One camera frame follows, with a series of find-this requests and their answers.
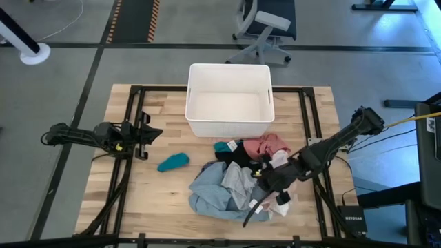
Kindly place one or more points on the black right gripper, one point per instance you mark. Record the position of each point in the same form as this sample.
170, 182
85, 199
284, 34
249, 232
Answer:
286, 175

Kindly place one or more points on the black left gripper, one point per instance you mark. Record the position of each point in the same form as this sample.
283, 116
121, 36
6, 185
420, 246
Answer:
132, 136

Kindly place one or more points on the coral pink garment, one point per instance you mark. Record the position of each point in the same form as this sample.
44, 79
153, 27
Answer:
265, 143

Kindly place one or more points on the grey garment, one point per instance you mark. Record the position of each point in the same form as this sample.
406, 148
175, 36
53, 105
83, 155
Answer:
241, 184

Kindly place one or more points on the black garment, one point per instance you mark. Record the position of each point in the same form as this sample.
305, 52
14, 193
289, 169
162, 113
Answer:
236, 156

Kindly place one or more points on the plain teal sock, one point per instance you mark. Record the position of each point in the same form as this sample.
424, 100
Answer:
174, 162

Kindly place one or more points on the teal sock with white label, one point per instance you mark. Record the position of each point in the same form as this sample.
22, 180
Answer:
222, 147

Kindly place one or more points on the light blue denim jeans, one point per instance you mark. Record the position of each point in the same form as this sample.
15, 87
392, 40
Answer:
206, 196

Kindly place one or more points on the white plastic laundry basket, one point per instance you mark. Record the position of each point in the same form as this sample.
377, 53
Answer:
229, 106

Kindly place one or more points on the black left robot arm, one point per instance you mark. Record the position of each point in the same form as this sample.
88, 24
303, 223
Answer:
79, 134

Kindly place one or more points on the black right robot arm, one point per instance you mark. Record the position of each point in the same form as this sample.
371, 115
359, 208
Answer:
330, 143

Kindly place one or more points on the black mat with hazard stripes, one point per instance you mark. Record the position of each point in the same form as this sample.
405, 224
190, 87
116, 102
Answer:
132, 20

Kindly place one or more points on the black desk leg beam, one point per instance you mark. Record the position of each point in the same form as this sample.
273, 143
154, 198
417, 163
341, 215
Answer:
386, 196

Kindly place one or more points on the white tower fan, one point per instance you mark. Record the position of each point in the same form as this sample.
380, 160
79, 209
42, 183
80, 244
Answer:
32, 53

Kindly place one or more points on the grey office chair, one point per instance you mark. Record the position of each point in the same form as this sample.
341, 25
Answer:
265, 24

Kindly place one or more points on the black desk foot bar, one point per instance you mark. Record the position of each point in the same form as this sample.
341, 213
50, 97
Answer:
382, 7
403, 103

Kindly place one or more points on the dark grey computer case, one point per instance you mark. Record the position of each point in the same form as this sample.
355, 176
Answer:
427, 165

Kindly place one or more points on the black box with blue lights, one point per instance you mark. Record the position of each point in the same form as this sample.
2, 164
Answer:
423, 227

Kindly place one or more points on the white paper label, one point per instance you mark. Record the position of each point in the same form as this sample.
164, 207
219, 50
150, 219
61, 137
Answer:
430, 125

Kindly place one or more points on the black metal table frame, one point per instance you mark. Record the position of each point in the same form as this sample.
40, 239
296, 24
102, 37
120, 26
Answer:
162, 88

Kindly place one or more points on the black Netgear network switch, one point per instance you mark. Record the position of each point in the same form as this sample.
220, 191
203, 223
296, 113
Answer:
353, 218

